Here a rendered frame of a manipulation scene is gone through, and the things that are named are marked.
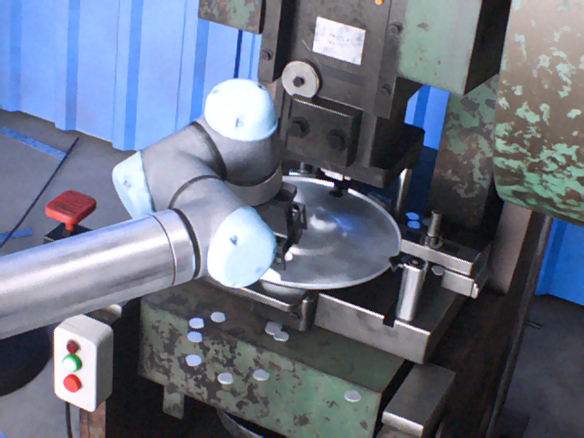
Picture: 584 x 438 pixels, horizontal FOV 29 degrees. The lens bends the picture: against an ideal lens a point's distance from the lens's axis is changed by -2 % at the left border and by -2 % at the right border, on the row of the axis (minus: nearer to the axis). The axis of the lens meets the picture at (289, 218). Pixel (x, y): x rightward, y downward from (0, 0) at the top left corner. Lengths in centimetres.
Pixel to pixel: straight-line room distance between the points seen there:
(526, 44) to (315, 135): 54
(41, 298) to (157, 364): 72
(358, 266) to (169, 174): 47
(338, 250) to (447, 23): 38
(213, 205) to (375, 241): 55
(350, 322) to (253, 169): 45
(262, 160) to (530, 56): 34
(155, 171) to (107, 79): 215
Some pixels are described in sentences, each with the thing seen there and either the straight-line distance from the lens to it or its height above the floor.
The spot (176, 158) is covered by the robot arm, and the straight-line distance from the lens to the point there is 125.
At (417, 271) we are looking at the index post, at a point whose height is 79.
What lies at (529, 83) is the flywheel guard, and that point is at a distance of 117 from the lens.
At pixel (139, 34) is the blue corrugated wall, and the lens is 326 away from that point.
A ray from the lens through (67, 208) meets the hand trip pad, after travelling 173.
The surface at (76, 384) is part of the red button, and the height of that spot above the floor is 55.
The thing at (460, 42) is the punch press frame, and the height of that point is 113.
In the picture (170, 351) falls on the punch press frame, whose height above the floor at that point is 57.
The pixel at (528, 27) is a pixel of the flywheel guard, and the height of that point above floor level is 128.
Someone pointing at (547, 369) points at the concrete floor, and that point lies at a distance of 284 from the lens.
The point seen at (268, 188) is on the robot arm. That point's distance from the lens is 135.
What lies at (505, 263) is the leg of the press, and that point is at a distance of 197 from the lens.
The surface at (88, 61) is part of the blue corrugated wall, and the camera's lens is 340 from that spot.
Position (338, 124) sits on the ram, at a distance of 160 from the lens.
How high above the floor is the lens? 167
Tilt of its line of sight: 31 degrees down
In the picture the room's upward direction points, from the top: 8 degrees clockwise
